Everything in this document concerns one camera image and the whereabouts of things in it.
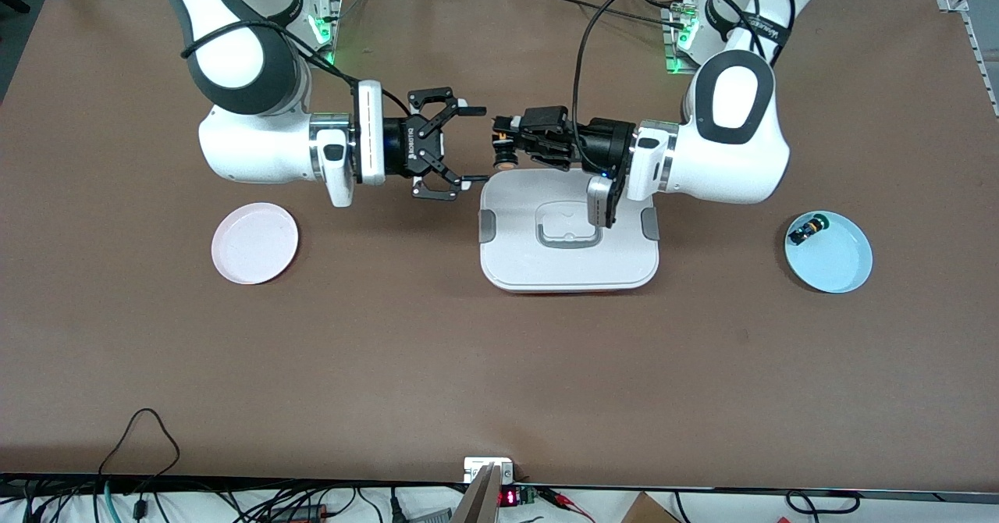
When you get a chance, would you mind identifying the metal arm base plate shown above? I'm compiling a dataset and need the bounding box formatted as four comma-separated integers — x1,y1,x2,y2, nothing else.
293,0,344,67
662,0,705,75

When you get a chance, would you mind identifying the brown cardboard piece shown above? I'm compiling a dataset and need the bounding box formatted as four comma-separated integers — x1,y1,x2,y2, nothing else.
620,492,684,523

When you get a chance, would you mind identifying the perforated metal rail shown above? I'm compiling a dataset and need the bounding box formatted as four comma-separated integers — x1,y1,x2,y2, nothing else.
964,8,999,118

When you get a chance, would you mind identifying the pale pink round plate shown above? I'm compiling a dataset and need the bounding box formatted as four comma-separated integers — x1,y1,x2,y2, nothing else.
212,202,300,286

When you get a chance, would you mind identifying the grey aluminium bar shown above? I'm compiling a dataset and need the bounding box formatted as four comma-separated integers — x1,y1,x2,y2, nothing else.
449,464,505,523

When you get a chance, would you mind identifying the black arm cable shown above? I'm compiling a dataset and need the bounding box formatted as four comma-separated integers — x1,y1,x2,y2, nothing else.
181,20,413,114
573,0,791,174

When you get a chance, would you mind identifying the white edge bracket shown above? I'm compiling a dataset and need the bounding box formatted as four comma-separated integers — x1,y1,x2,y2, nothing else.
464,457,514,485

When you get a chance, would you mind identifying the grey box handle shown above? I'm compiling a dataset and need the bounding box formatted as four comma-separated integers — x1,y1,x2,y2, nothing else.
535,201,603,251

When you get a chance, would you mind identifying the black looped cable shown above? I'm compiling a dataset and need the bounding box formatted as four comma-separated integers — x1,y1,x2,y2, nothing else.
98,408,182,483

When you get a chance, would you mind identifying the light blue round plate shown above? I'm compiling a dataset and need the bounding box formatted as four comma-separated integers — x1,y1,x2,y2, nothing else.
784,210,873,294

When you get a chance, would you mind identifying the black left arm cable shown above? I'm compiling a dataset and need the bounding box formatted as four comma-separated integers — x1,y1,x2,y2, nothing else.
573,0,791,174

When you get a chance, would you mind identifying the green and black switch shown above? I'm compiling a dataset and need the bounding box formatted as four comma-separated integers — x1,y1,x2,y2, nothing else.
788,213,828,247

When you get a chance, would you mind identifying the orange and black switch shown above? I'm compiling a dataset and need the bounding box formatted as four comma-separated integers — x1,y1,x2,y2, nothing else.
490,116,522,171

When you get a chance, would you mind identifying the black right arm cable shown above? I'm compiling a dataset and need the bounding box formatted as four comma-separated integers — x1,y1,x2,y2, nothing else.
181,20,413,114

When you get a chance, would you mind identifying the black coiled cable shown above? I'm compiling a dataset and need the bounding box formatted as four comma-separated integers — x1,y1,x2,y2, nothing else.
784,489,861,518

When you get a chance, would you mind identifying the white container lid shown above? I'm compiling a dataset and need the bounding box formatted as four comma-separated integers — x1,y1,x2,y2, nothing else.
478,170,660,295

